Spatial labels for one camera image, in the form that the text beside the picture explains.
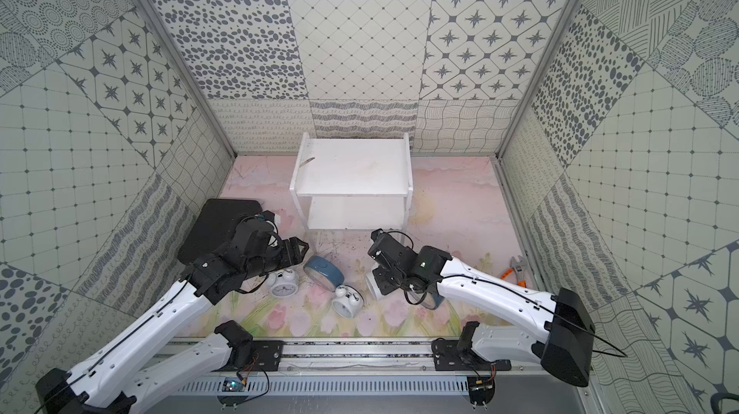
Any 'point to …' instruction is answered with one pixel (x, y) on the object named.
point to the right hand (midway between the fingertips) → (387, 276)
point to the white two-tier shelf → (352, 184)
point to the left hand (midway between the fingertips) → (305, 250)
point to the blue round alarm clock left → (323, 272)
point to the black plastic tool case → (214, 225)
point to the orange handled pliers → (518, 267)
